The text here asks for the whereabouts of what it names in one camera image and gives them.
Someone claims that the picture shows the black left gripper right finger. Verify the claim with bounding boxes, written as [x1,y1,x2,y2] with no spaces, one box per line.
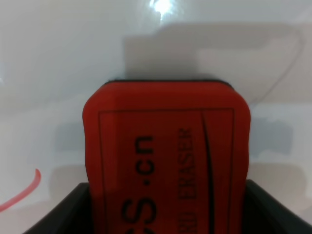
[245,180,312,234]

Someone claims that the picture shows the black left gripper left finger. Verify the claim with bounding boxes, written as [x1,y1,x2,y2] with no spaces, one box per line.
[26,183,92,234]

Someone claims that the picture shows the red whiteboard eraser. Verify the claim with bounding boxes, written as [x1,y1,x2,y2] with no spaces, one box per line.
[83,81,251,234]

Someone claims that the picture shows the white whiteboard with aluminium frame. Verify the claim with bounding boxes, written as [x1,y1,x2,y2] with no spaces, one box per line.
[0,0,312,234]

